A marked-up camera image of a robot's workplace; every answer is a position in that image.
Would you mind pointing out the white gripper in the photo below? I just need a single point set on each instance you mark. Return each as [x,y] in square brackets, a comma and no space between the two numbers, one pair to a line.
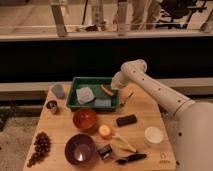
[117,81]

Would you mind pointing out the grey sponge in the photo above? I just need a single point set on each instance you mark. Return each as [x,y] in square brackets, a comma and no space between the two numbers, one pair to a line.
[85,95]

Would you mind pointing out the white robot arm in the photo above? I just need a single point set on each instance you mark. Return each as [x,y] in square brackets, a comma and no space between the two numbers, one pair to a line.
[195,128]

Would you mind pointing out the green plastic tray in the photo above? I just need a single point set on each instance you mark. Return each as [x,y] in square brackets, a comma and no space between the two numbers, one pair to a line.
[94,84]

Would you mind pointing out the red sausage toy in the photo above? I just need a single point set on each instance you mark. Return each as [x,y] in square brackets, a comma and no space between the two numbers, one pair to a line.
[106,91]

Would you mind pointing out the dark spoon utensil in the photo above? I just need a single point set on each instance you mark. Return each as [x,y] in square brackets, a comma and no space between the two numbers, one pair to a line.
[122,104]

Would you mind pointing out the black rectangular block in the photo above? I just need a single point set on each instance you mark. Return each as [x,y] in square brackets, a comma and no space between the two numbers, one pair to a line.
[126,120]

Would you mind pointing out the orange yellow fruit toy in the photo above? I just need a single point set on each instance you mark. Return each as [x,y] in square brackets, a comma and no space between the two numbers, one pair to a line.
[105,131]

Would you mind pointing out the orange bowl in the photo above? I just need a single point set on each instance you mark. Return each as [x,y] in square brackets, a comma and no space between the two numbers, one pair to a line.
[84,119]

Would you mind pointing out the yellow corn toy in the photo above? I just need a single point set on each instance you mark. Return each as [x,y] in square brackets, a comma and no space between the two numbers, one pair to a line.
[120,142]

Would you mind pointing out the grey blue cup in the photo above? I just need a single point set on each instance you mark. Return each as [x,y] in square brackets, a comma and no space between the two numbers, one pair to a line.
[58,91]

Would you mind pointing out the person legs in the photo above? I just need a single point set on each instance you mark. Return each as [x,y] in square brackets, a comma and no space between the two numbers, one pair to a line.
[145,14]

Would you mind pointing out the small metal clip box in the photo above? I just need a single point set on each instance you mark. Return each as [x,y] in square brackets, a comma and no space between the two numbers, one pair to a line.
[105,152]

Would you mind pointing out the small metal cup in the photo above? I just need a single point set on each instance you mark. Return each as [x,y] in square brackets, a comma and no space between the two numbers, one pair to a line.
[52,106]

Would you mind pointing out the purple bowl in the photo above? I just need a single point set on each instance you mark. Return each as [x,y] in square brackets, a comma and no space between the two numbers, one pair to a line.
[80,149]

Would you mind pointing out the office chair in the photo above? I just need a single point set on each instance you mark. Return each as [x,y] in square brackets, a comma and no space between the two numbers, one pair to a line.
[177,9]

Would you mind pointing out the bunch of dark grapes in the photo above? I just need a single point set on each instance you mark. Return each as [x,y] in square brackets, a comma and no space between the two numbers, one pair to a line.
[42,148]

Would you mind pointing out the black handled tool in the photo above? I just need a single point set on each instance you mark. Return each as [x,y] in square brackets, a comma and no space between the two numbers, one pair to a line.
[131,158]

